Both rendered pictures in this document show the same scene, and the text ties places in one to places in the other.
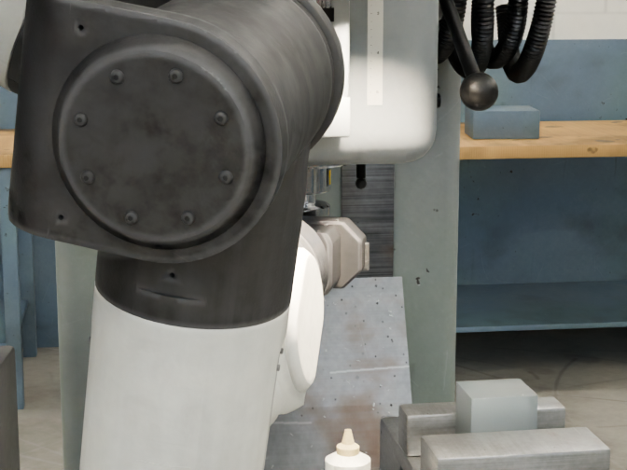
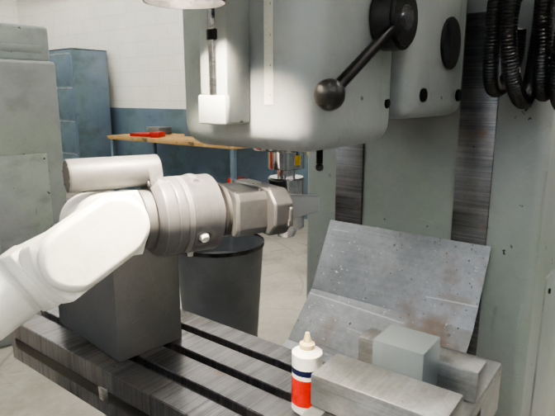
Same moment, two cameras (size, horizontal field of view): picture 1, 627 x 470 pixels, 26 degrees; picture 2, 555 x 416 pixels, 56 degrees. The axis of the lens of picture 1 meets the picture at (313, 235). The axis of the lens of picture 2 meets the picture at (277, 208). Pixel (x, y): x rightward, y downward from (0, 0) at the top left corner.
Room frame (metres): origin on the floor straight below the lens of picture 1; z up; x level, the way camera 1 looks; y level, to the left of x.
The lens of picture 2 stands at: (0.67, -0.45, 1.37)
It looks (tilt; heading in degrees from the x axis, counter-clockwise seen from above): 12 degrees down; 45
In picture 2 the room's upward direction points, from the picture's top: straight up
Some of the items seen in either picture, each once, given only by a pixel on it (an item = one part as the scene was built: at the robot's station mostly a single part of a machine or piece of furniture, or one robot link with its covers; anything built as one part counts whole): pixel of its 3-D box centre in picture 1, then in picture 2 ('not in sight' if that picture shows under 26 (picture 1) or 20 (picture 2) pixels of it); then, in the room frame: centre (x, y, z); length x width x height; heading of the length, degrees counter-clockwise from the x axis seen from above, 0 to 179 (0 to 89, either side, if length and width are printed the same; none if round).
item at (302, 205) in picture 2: not in sight; (299, 205); (1.12, -0.02, 1.24); 0.06 x 0.02 x 0.03; 169
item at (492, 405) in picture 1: (495, 420); (405, 361); (1.15, -0.16, 1.07); 0.06 x 0.05 x 0.06; 99
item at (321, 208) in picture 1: (302, 209); (286, 180); (1.13, 0.01, 1.26); 0.05 x 0.05 x 0.01
